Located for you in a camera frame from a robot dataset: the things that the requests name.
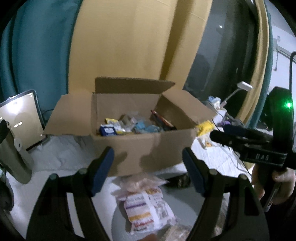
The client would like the white striped snack packet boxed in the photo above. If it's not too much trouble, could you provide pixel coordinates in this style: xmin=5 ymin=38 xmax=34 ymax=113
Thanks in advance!
xmin=116 ymin=187 xmax=177 ymax=235

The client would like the clear brown cookie packet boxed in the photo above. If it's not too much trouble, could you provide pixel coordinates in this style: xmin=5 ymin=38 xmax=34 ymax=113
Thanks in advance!
xmin=120 ymin=172 xmax=168 ymax=193

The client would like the blue soda cracker pack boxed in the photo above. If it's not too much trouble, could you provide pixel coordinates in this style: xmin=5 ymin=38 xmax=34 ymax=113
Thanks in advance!
xmin=99 ymin=125 xmax=117 ymax=137

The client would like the person's right hand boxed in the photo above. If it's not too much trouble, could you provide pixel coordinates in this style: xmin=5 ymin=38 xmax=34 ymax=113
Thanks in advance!
xmin=251 ymin=164 xmax=295 ymax=205

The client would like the white desk lamp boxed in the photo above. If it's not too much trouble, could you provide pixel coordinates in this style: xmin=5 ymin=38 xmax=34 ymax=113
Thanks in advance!
xmin=220 ymin=81 xmax=253 ymax=108

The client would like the brown cardboard box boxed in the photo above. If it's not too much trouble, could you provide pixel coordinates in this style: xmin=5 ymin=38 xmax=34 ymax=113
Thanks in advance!
xmin=44 ymin=77 xmax=215 ymax=176

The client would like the yellow curtain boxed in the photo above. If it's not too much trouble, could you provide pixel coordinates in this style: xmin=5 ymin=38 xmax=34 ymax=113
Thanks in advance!
xmin=68 ymin=1 xmax=212 ymax=92

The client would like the teal curtain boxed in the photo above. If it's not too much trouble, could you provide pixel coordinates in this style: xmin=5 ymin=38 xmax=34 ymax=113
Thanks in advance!
xmin=1 ymin=1 xmax=82 ymax=113

